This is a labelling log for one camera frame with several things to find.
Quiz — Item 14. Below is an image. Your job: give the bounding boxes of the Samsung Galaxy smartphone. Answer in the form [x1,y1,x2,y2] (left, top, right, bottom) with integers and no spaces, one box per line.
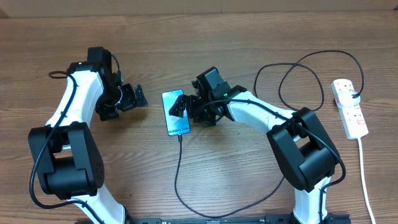
[162,90,190,136]

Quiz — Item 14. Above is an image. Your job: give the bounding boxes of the black USB charging cable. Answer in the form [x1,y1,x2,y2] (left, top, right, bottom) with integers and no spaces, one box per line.
[173,50,365,219]

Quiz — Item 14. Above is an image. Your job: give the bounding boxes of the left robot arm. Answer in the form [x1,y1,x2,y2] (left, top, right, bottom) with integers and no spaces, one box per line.
[28,47,148,223]

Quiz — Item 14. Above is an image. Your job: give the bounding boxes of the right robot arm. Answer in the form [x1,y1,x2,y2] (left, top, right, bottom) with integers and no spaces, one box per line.
[162,67,351,223]

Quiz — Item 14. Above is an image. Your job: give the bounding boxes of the white charger plug adapter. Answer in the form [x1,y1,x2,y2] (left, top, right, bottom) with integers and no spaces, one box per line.
[336,91,361,108]

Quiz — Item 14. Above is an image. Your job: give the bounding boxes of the white power strip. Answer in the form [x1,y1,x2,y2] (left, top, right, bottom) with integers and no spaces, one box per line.
[331,79,369,139]

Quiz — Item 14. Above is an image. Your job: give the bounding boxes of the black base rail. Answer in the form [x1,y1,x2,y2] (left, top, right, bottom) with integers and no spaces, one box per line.
[74,213,352,224]

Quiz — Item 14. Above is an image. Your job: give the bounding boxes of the white power strip cord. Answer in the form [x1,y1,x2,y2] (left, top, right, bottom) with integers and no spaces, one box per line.
[357,138,376,224]

